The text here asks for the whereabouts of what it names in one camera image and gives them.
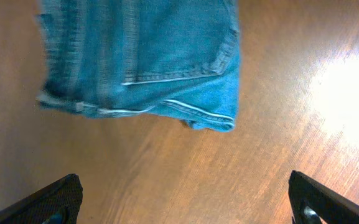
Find dark blue jeans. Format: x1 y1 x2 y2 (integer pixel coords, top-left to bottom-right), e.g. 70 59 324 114
37 0 241 132

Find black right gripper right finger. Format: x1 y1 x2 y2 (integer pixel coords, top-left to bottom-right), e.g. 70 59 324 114
288 170 359 224

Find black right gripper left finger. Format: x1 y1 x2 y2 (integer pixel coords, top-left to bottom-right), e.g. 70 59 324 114
0 174 83 224

